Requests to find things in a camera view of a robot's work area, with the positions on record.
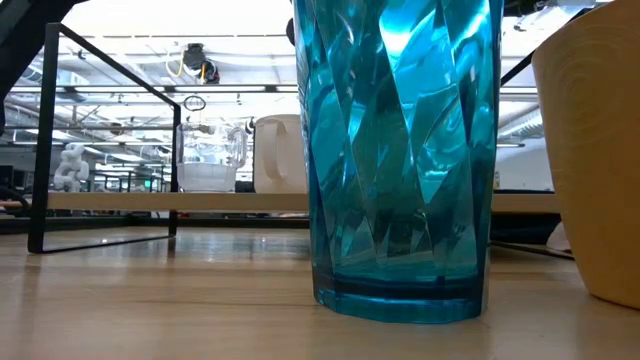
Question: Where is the white ceramic mug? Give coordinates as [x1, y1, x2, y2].
[253, 113, 309, 195]

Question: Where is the blue faceted plastic tumbler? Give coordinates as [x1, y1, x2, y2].
[293, 0, 505, 325]

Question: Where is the wooden shelf with black frame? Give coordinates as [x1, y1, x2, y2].
[27, 7, 596, 261]

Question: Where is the navy blue cloth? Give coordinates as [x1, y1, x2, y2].
[489, 212, 562, 246]

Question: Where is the orange handleless cup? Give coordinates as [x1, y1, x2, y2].
[530, 0, 640, 311]

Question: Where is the white robot figure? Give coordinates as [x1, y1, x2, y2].
[52, 143, 91, 194]

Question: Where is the pink cloth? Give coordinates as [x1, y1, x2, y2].
[544, 222, 572, 253]

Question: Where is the black ceiling cable reel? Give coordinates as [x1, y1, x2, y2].
[181, 43, 221, 85]

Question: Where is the black metal table frame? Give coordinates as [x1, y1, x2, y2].
[0, 213, 311, 236]

